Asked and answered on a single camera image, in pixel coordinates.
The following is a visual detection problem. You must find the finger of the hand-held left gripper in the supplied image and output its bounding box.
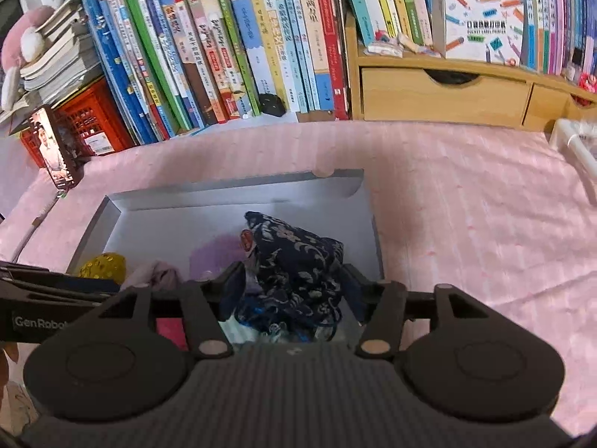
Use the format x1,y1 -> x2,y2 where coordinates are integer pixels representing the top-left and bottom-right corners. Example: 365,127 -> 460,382
0,260 -> 50,274
0,270 -> 121,303

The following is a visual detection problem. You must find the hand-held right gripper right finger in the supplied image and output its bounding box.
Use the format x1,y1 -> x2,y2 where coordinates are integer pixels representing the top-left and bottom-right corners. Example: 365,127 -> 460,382
343,264 -> 497,359

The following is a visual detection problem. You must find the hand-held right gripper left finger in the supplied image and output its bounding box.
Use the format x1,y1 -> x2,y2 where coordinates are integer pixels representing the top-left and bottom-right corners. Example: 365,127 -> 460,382
96,261 -> 246,359

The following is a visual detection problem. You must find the gold sequin scrunchie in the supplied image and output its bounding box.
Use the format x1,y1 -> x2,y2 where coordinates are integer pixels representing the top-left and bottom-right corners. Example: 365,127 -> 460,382
77,252 -> 128,285

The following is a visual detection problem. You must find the lavender plush puff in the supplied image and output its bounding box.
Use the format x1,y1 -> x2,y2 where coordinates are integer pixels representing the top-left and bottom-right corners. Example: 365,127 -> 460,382
189,236 -> 255,295

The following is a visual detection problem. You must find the dark blue floral pouch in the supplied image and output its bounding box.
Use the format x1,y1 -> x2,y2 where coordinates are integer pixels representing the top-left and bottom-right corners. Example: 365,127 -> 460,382
233,210 -> 346,342

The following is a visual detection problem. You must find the pale purple towel cloth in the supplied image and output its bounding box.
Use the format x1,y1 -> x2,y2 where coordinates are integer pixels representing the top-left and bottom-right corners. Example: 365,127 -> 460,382
122,261 -> 184,292

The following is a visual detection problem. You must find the pink soft scrunchie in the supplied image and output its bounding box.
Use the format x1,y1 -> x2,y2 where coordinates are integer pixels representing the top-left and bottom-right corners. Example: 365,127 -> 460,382
156,318 -> 190,352

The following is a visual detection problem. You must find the grey cardboard box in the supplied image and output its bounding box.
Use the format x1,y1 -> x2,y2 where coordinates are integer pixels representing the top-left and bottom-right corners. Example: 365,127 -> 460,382
66,168 -> 385,343

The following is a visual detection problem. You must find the person's left hand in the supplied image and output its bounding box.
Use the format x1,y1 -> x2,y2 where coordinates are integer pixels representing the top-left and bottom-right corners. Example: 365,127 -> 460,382
0,342 -> 19,386

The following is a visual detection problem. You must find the white board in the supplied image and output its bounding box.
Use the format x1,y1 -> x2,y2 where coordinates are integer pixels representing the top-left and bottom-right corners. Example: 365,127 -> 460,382
0,137 -> 42,218

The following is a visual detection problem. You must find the smartphone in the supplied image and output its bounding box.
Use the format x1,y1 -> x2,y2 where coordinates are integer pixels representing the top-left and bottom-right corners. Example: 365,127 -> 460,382
29,106 -> 85,191

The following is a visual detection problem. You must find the pink striped tablecloth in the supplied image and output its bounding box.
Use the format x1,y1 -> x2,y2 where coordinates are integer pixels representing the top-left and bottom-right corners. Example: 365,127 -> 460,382
0,119 -> 597,435

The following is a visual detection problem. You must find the red plastic crate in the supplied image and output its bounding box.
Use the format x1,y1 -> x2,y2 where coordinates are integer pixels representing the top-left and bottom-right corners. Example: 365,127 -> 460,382
19,75 -> 136,169

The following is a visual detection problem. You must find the stack of books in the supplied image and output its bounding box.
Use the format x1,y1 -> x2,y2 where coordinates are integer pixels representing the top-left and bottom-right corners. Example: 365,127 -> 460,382
19,0 -> 102,109

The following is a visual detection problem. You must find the wooden drawer organizer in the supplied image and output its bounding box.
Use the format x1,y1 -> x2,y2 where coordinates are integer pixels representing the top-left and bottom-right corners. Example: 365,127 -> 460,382
345,9 -> 597,132

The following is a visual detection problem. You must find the pink plush toy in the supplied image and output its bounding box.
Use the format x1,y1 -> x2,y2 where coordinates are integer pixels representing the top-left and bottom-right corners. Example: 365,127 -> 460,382
0,6 -> 57,113

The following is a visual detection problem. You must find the row of books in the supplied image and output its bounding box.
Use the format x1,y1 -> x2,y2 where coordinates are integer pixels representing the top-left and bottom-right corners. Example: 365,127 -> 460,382
79,0 -> 597,145

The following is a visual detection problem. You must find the small pastel packet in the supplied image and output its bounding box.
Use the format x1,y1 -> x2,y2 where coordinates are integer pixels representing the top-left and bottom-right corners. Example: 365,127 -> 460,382
364,32 -> 437,59

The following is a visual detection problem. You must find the white tube rack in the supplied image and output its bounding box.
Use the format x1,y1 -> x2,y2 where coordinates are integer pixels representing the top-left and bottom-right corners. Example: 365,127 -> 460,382
549,119 -> 597,206

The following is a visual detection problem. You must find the white box with pencil print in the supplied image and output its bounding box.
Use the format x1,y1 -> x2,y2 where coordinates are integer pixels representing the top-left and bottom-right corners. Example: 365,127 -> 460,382
431,0 -> 525,67

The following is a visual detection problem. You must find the grey braided cable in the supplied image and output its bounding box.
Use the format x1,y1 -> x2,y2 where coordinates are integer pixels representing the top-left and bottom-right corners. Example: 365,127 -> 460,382
9,193 -> 63,264

